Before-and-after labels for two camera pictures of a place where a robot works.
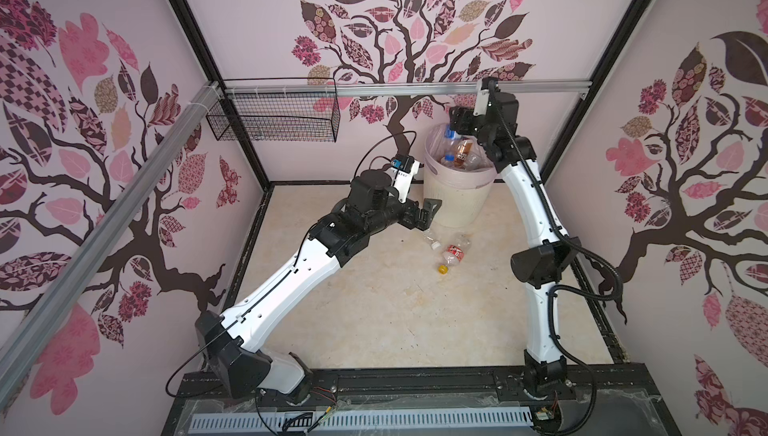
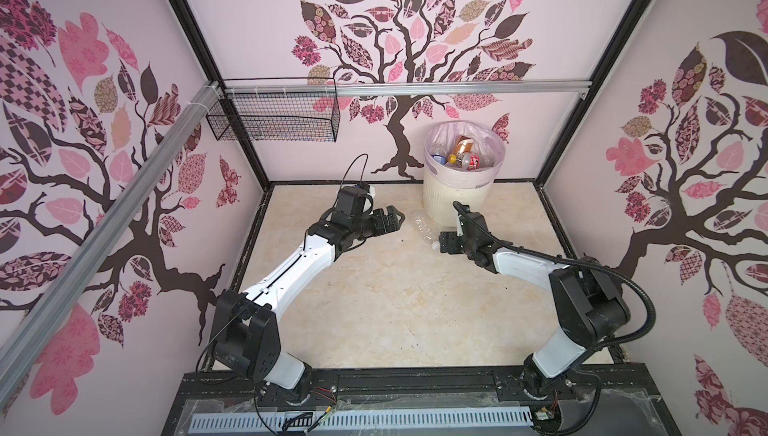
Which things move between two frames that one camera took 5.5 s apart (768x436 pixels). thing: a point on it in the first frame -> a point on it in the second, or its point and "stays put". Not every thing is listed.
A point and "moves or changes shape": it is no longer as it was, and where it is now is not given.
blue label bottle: [448, 157] moves or changes shape
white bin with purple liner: [459, 172] stays put
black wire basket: [299, 109] stays put
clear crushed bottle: [435, 245] stays put
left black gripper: [410, 220] -> [381, 226]
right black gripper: [462, 118] -> [448, 238]
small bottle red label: [454, 253] -> [468, 160]
